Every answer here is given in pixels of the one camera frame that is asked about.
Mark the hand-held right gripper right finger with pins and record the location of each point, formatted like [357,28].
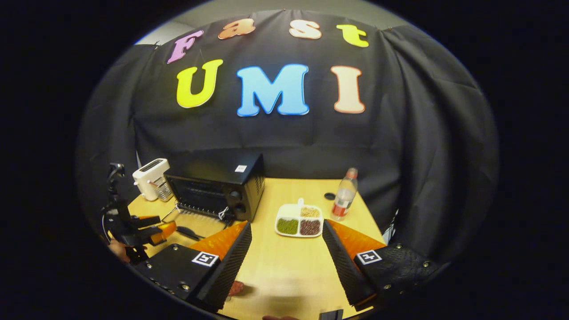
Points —
[346,271]

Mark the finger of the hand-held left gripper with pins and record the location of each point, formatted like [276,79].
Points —
[149,221]
[160,233]

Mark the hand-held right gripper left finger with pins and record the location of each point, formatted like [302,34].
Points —
[229,266]

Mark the red food piece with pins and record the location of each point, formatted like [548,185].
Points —
[236,288]

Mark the white divided bean plate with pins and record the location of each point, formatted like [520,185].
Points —
[298,220]

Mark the black electric oven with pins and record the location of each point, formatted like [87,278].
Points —
[222,173]

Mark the white toaster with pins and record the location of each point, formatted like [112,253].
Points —
[149,175]

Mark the clear bottle red label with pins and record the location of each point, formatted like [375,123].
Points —
[343,198]

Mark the black backdrop cloth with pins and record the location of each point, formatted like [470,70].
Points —
[400,133]

